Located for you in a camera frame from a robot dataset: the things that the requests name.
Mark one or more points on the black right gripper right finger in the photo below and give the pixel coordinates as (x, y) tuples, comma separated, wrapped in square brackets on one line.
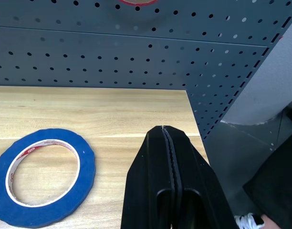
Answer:
[(198, 181)]

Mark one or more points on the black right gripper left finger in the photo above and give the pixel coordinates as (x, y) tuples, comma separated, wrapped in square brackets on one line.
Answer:
[(148, 181)]

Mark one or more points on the grey perforated pegboard panel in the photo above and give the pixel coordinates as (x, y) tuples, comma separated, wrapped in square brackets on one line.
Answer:
[(112, 47)]

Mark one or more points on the red tape roll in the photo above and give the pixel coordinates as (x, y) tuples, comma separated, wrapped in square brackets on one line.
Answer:
[(138, 2)]

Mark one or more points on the person in black trousers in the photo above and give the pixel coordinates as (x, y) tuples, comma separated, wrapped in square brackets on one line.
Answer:
[(277, 181)]

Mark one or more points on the blue tape roll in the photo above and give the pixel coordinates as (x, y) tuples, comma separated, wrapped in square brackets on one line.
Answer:
[(86, 171)]

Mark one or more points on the black and white sneaker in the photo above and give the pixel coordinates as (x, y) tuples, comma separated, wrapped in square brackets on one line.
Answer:
[(248, 220)]

